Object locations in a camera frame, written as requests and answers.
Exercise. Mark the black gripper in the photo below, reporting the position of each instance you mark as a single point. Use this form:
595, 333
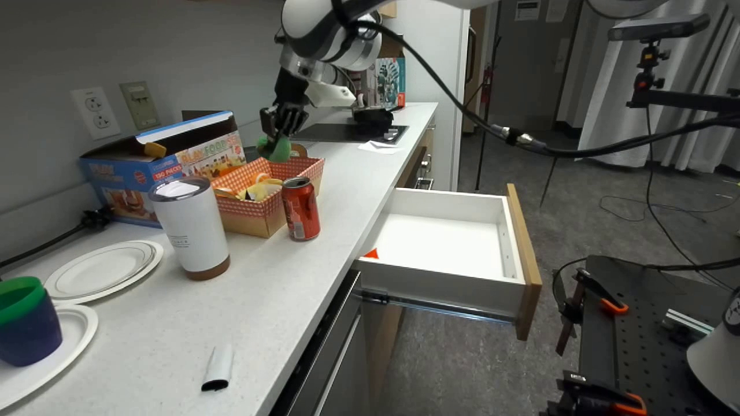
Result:
291, 94

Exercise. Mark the green plush toy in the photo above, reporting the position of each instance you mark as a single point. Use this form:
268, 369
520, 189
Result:
280, 151

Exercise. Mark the white drawer with wooden front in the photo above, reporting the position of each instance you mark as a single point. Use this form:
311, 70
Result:
454, 245

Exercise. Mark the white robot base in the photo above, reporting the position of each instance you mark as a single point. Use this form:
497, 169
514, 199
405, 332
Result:
718, 362

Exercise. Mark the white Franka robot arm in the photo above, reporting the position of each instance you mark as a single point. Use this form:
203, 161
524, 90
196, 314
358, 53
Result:
325, 31

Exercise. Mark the yellow toy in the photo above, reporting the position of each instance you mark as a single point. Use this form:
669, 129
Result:
258, 187

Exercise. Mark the orange toy block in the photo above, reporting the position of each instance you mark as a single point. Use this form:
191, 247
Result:
371, 252

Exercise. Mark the blue cardboard toy box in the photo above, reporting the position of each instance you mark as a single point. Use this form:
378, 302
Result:
124, 181

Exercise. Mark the black induction cooktop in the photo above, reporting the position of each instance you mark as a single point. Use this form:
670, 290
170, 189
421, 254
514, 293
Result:
337, 134

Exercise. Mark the red soda can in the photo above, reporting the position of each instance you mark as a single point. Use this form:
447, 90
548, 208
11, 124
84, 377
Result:
300, 211

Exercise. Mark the orange checkered paper basket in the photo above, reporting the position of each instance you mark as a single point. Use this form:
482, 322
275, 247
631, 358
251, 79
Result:
255, 220

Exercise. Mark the colourful printed cardboard box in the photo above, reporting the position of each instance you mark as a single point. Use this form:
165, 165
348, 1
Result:
390, 81

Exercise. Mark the white tumbler with brown base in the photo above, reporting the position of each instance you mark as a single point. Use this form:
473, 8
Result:
193, 231

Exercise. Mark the wooden overhead cabinet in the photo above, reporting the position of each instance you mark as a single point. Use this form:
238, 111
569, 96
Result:
386, 9

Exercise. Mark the white paper plate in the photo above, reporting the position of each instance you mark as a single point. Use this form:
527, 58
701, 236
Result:
73, 339
99, 272

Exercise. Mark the wooden base cabinet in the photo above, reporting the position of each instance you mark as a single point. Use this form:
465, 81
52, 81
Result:
383, 347

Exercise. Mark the small gray marker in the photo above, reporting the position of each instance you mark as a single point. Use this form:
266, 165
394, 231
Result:
217, 369

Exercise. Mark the steel dishwasher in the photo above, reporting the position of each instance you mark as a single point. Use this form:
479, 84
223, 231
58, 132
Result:
337, 370

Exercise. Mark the light gray curtain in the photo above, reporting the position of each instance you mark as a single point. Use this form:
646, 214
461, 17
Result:
608, 116

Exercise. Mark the blue cup with green rim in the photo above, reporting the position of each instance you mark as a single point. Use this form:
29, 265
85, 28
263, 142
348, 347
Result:
26, 327

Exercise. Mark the black perforated robot table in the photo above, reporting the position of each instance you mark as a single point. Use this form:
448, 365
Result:
639, 347

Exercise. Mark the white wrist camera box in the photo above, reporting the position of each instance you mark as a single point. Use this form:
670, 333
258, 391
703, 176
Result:
336, 94

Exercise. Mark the gray wall switch plate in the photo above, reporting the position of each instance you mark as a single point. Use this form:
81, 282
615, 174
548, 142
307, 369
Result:
139, 105

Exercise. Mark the white wall outlet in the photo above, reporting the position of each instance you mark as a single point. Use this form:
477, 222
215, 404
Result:
96, 114

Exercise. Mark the black stereo camera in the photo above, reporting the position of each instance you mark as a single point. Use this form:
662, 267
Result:
659, 28

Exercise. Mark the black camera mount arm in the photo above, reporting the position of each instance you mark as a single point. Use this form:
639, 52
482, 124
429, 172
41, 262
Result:
677, 98

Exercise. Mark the silver aluminium rail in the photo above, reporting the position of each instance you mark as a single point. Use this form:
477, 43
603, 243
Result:
684, 322

